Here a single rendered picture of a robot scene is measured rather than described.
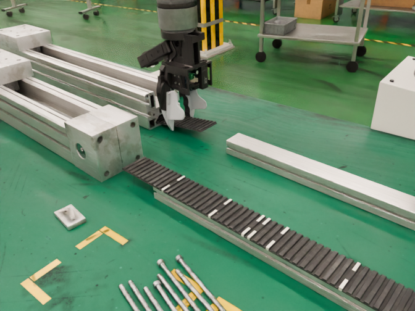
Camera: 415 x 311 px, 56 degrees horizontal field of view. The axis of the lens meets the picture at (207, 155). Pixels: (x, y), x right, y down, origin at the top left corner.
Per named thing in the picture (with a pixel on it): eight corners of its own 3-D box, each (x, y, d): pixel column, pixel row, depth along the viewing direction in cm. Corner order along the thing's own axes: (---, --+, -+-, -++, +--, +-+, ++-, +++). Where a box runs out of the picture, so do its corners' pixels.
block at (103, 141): (153, 155, 78) (147, 111, 73) (101, 182, 70) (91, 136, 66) (125, 141, 83) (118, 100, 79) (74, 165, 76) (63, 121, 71)
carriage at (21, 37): (55, 52, 125) (50, 29, 121) (21, 60, 118) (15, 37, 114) (31, 44, 134) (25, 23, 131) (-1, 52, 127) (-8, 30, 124)
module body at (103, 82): (180, 115, 94) (178, 81, 89) (149, 130, 88) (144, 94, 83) (25, 57, 141) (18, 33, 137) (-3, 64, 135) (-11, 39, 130)
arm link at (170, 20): (148, 7, 73) (179, 0, 78) (151, 31, 75) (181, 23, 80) (176, 10, 69) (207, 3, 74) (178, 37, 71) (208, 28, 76)
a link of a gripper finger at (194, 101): (205, 127, 86) (197, 91, 80) (186, 120, 90) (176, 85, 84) (214, 120, 88) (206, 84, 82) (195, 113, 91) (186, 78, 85)
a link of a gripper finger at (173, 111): (178, 139, 80) (181, 95, 77) (159, 131, 84) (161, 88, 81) (188, 136, 83) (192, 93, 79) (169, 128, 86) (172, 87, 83)
